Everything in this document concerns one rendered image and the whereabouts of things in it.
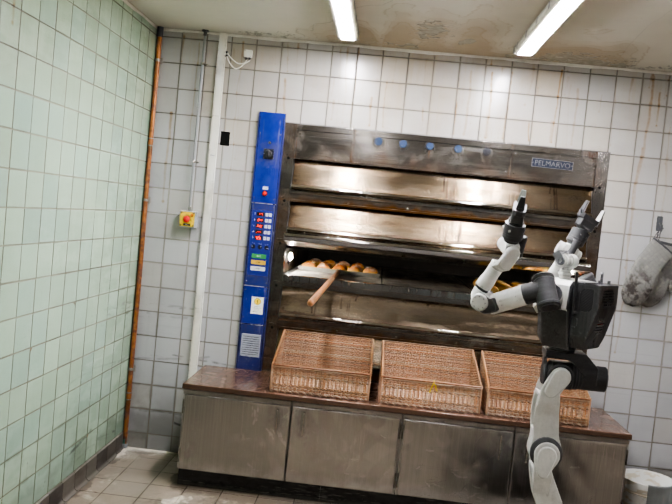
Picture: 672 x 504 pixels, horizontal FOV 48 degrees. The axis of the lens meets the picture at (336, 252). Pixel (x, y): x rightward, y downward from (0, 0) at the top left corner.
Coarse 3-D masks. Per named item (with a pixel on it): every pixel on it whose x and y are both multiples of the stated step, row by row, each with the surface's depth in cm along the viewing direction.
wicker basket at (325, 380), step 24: (288, 336) 457; (312, 336) 456; (336, 336) 456; (288, 360) 454; (312, 360) 453; (360, 360) 453; (288, 384) 412; (312, 384) 412; (336, 384) 411; (360, 384) 410
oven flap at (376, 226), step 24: (312, 216) 458; (336, 216) 458; (360, 216) 457; (384, 216) 457; (408, 216) 457; (432, 216) 456; (384, 240) 452; (408, 240) 450; (432, 240) 452; (456, 240) 451; (480, 240) 451; (528, 240) 450; (552, 240) 450
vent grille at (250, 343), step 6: (246, 336) 460; (252, 336) 460; (258, 336) 459; (246, 342) 460; (252, 342) 460; (258, 342) 460; (240, 348) 461; (246, 348) 460; (252, 348) 460; (258, 348) 460; (240, 354) 461; (246, 354) 460; (252, 354) 461; (258, 354) 460
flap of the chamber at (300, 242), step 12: (288, 240) 444; (300, 240) 444; (312, 240) 443; (324, 240) 443; (360, 252) 459; (372, 252) 454; (384, 252) 448; (396, 252) 443; (408, 252) 440; (420, 252) 440; (432, 252) 439; (480, 264) 454; (516, 264) 438; (528, 264) 436; (540, 264) 436
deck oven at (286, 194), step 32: (288, 128) 456; (288, 160) 457; (608, 160) 445; (288, 192) 458; (320, 192) 464; (544, 224) 449; (320, 256) 619; (352, 256) 617; (384, 256) 465; (352, 288) 458; (288, 320) 461; (512, 352) 454
